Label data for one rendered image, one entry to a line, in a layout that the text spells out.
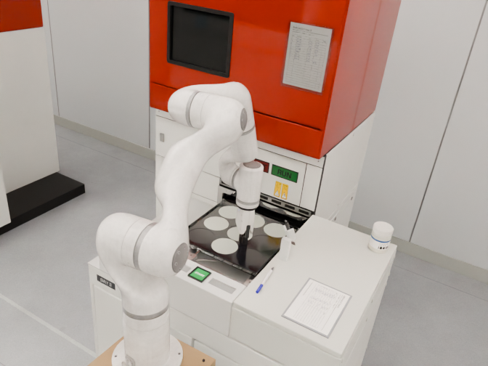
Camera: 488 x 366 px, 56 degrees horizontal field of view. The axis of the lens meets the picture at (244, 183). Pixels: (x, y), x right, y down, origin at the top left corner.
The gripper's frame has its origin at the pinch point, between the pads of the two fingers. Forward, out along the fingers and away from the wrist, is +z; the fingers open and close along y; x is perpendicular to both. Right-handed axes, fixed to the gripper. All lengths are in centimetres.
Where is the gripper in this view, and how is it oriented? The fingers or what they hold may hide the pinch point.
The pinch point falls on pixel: (243, 239)
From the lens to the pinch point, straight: 176.3
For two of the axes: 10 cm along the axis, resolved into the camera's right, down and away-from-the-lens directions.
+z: -0.9, 8.8, 4.7
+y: 2.0, 4.8, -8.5
